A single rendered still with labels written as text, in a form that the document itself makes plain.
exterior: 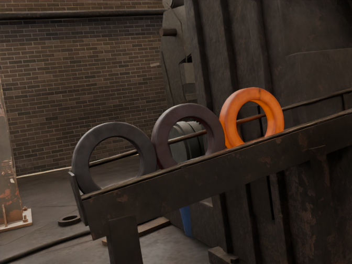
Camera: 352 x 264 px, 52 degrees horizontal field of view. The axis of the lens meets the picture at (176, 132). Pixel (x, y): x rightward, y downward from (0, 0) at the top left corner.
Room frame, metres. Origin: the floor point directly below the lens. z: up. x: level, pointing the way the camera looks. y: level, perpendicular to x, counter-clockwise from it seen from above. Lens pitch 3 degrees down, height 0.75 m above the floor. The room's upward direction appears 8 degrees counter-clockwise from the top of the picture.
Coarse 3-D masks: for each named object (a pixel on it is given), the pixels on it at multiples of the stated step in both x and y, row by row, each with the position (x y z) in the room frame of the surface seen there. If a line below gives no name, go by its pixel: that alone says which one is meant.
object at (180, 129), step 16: (176, 128) 2.20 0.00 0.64; (192, 128) 2.21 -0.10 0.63; (176, 144) 2.23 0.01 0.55; (192, 144) 2.11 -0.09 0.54; (176, 160) 2.27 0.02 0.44; (192, 208) 2.02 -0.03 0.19; (208, 208) 1.83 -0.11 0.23; (176, 224) 2.30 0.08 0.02; (192, 224) 2.05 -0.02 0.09; (208, 224) 1.86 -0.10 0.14; (208, 240) 1.88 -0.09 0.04
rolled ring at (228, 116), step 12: (240, 96) 0.90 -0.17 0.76; (252, 96) 0.92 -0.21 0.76; (264, 96) 0.93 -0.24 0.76; (228, 108) 0.89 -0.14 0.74; (264, 108) 0.96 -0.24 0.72; (276, 108) 0.95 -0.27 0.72; (228, 120) 0.88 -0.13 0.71; (276, 120) 0.94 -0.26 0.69; (228, 132) 0.88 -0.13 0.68; (276, 132) 0.94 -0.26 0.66; (228, 144) 0.89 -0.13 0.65; (240, 144) 0.89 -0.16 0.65
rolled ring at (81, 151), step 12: (96, 132) 0.76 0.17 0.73; (108, 132) 0.77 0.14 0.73; (120, 132) 0.78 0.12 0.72; (132, 132) 0.79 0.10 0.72; (84, 144) 0.75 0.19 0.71; (96, 144) 0.76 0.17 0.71; (144, 144) 0.80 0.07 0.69; (72, 156) 0.77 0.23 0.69; (84, 156) 0.75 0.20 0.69; (144, 156) 0.80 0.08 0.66; (156, 156) 0.81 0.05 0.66; (72, 168) 0.75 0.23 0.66; (84, 168) 0.75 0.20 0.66; (144, 168) 0.80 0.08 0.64; (156, 168) 0.81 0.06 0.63; (84, 180) 0.75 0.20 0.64; (84, 192) 0.75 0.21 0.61
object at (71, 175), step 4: (68, 172) 0.78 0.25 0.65; (72, 176) 0.72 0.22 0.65; (72, 180) 0.73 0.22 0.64; (72, 184) 0.76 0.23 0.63; (76, 184) 0.72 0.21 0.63; (72, 188) 0.78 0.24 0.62; (76, 188) 0.72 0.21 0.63; (76, 192) 0.72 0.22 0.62; (76, 196) 0.74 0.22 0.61; (80, 196) 0.72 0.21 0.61; (76, 200) 0.76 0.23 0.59; (80, 200) 0.72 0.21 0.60; (76, 204) 0.79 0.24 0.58; (80, 204) 0.72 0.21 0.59; (80, 208) 0.73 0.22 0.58; (80, 212) 0.75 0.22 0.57; (84, 212) 0.72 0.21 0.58; (80, 216) 0.78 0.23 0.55; (84, 216) 0.72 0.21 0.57; (84, 220) 0.72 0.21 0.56; (84, 224) 0.73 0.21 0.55; (88, 224) 0.73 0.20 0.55
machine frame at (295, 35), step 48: (192, 0) 1.59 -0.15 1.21; (240, 0) 1.31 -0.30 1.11; (288, 0) 1.15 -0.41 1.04; (336, 0) 1.23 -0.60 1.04; (192, 48) 1.70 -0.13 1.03; (240, 48) 1.35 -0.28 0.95; (288, 48) 1.14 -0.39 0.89; (336, 48) 1.22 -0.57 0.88; (288, 96) 1.14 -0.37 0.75; (336, 96) 1.13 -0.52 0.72; (240, 192) 1.42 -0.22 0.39; (288, 192) 1.20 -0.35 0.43; (336, 192) 1.12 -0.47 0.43; (240, 240) 1.52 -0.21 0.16; (288, 240) 1.20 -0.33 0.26
